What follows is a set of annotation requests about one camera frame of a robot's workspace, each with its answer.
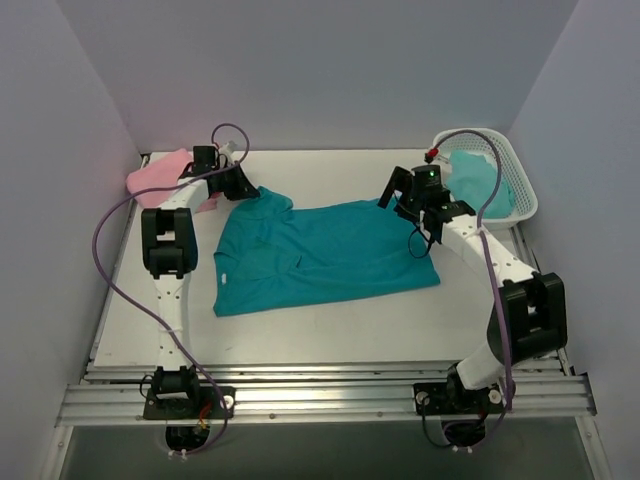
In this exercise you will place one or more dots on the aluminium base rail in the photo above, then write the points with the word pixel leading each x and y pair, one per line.
pixel 350 392

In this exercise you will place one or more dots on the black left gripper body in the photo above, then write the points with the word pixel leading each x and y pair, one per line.
pixel 232 182

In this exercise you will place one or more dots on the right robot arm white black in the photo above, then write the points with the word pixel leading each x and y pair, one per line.
pixel 528 317

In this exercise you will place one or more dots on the folded pink t shirt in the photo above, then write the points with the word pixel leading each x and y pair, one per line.
pixel 164 172

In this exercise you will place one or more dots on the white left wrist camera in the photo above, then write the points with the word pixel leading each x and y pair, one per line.
pixel 227 150

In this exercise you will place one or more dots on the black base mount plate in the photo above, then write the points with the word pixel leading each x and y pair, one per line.
pixel 439 399
pixel 205 405

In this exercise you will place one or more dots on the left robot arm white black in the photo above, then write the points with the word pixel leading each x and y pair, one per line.
pixel 170 255

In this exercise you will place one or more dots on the light green t shirt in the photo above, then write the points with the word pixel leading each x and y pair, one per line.
pixel 473 180

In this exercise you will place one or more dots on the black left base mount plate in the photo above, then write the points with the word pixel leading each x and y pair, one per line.
pixel 205 405

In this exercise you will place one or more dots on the white plastic basket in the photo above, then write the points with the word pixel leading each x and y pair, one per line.
pixel 498 151

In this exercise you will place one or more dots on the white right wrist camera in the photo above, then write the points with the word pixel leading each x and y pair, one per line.
pixel 434 156

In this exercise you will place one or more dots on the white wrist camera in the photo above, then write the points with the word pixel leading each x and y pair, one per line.
pixel 227 150
pixel 434 156

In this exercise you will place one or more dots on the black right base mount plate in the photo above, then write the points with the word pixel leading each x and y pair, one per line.
pixel 439 399

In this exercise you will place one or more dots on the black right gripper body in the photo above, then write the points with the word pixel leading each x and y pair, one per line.
pixel 401 189

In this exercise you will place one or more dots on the teal t shirt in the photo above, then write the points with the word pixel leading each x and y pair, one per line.
pixel 272 255

